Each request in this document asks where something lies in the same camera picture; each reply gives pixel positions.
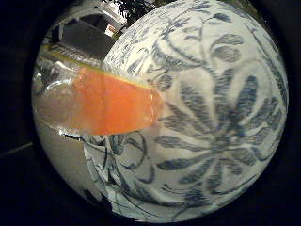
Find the blue floral tablecloth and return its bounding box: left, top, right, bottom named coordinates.
left=82, top=0, right=290, bottom=224

